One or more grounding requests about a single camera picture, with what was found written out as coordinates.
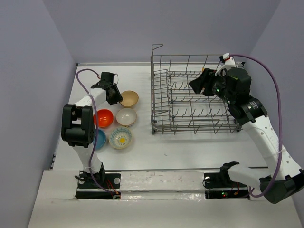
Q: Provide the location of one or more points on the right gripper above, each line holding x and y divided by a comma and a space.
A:
206, 79

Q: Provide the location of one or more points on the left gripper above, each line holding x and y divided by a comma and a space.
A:
118, 97

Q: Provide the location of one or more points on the beige bowl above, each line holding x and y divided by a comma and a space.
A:
130, 98

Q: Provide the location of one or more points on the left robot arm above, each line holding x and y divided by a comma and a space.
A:
79, 126

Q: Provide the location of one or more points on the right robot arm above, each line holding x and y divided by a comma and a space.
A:
284, 176

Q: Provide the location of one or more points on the white bowl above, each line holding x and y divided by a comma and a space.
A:
126, 117

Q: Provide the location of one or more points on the orange bowl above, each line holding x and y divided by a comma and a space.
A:
105, 118

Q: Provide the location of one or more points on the patterned sunflower bowl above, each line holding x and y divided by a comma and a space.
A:
120, 137

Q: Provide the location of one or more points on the blue bowl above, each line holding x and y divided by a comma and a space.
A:
101, 140

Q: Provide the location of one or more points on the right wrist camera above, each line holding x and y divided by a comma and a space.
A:
227, 62

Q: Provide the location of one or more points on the grey wire dish rack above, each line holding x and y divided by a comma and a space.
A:
175, 108

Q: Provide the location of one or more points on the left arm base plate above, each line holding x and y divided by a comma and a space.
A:
87, 188

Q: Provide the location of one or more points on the metal rail bar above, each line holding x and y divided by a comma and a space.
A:
181, 169

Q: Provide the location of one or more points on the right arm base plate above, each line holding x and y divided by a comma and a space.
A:
215, 188

